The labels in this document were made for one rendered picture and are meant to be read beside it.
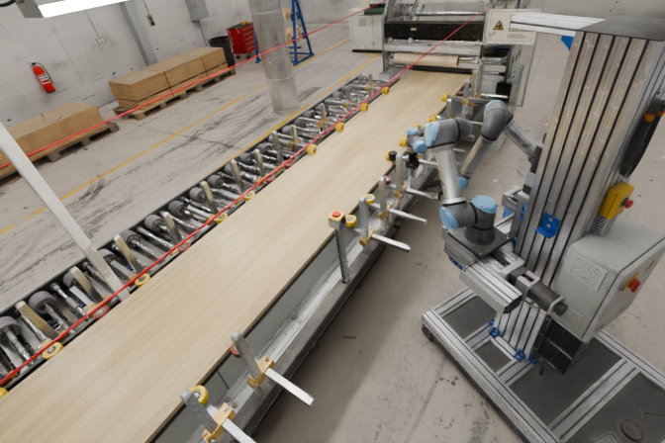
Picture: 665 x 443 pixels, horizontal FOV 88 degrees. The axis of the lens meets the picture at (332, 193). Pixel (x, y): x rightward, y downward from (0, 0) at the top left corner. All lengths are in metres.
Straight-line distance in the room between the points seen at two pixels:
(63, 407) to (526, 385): 2.32
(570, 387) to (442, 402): 0.71
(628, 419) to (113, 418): 2.47
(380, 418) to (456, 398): 0.49
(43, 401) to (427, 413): 1.99
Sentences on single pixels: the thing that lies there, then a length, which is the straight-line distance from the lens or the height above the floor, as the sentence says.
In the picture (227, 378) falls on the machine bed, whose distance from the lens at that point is 2.01.
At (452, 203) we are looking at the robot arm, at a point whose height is 1.29.
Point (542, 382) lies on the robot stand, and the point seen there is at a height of 0.21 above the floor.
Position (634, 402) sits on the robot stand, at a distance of 2.68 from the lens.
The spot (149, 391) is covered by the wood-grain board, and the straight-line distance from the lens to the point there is 1.90.
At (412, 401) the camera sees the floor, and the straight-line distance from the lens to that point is 2.57.
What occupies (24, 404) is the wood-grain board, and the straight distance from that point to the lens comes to 2.23.
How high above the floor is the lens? 2.38
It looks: 36 degrees down
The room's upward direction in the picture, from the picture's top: 8 degrees counter-clockwise
